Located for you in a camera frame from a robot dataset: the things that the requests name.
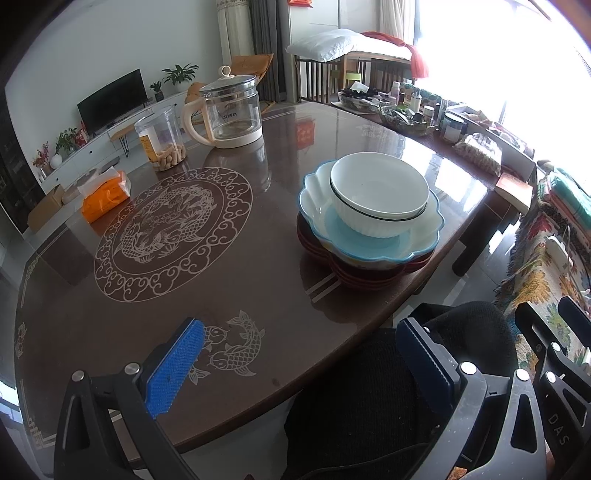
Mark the cardboard box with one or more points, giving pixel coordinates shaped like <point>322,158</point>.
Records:
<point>46,207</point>

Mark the floral blanket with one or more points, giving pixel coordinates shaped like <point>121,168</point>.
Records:
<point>535,272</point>

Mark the white bowl blue print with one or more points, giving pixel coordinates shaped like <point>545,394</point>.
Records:
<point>378,180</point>

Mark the white curtain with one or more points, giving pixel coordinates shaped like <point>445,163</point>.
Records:
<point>397,21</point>

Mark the folded teal cloth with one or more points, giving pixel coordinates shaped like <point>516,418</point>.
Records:
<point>568,194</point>

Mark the white lidded jar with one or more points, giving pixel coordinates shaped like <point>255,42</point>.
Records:
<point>452,129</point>

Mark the red cloth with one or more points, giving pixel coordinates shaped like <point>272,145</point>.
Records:
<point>418,62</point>

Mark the orange tissue pack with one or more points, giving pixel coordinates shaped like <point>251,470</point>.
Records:
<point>104,198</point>

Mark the grey curtain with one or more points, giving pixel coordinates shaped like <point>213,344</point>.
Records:
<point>272,46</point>

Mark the brown book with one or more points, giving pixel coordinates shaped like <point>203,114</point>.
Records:
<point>513,190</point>

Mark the basket with dark items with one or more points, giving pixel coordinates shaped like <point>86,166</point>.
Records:
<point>362,99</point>

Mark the red flower-shaped plate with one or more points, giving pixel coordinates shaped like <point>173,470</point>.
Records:
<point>364,273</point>
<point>369,286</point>
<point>367,279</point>

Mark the dark wall shelf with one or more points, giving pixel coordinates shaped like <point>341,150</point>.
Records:
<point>14,175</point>

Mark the white television cabinet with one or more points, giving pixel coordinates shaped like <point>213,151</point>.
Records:
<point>92,152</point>

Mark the small green potted plant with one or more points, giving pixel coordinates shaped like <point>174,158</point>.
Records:
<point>157,90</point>

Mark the round white vase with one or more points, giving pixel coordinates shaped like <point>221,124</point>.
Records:
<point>56,161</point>

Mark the white power adapter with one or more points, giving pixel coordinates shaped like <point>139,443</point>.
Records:
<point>558,254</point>

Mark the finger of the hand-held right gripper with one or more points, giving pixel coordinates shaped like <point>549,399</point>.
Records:
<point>538,330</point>
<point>575,314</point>

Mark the white pillow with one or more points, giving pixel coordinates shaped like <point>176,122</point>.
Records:
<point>328,44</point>

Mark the large green potted plant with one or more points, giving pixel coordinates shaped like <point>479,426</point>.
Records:
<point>180,74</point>

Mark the basket with bottles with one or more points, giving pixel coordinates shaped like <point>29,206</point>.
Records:
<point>408,122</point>

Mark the bushy green potted plant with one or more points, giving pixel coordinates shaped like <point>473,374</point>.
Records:
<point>66,141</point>

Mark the white ribbed bowl dark rim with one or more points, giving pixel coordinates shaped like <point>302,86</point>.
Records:
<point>369,226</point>

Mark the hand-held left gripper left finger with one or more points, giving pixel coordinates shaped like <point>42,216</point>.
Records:
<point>175,364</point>

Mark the red flowers in vase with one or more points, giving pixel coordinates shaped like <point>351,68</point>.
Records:
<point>41,159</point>

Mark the orange lounge chair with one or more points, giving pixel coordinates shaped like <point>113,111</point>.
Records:
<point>254,69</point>

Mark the black television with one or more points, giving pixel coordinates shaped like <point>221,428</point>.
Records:
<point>111,101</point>

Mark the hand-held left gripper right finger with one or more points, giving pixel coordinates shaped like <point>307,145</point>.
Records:
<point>422,369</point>

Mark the blue scalloped bowl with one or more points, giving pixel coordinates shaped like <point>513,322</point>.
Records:
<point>351,244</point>

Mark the covered standing air conditioner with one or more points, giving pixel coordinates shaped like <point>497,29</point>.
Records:
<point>235,27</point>

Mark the green stool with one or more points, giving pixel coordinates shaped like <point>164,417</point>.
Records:
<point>352,79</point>

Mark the clear plastic peanut jar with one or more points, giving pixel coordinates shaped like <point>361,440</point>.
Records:
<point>159,138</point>

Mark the red wall hanging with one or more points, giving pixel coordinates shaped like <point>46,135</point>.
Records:
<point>300,2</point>

